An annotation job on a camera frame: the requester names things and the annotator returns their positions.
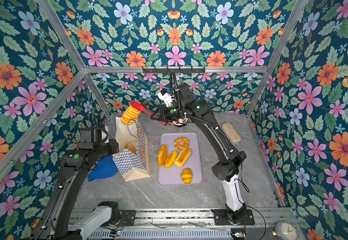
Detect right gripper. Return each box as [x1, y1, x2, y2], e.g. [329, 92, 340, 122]
[150, 105, 186, 123]

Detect round orange bread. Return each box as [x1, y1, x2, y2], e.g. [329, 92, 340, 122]
[124, 143, 137, 155]

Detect checkered paper bag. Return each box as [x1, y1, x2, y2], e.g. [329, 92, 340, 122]
[106, 117, 151, 182]

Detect red silicone tongs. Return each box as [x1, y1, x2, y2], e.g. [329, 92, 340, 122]
[130, 101, 171, 127]

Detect ridged long bread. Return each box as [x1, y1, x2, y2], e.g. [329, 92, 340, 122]
[121, 106, 141, 126]

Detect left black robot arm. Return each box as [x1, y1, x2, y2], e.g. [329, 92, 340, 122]
[28, 139, 121, 240]

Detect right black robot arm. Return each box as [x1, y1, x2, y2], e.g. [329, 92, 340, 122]
[150, 99, 247, 225]

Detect oval orange bread left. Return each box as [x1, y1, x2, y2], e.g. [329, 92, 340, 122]
[157, 145, 167, 167]

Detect square toast bread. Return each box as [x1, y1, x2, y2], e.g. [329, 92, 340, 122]
[174, 148, 192, 168]

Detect yellow oval bread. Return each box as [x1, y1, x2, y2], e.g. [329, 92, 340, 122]
[164, 151, 178, 169]

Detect small croissant bread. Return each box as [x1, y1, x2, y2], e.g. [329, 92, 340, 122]
[181, 168, 193, 185]

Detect cartoon face plush toy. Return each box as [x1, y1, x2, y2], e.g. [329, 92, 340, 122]
[172, 118, 189, 128]

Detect beige sponge block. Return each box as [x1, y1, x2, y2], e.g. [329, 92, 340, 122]
[222, 123, 242, 144]

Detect lavender tray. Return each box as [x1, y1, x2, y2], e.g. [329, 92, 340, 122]
[158, 132, 203, 186]

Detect analog clock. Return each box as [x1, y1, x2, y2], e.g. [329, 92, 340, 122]
[271, 221, 298, 240]

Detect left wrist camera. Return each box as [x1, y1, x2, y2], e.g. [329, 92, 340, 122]
[80, 127, 108, 145]

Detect ring donut bread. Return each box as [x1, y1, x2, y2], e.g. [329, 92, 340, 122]
[174, 137, 190, 151]

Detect black hook rail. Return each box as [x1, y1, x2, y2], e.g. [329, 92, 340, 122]
[142, 67, 206, 74]

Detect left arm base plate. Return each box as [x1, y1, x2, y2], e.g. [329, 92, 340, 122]
[97, 209, 137, 227]

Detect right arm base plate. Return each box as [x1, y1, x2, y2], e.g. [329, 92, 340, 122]
[212, 209, 255, 226]

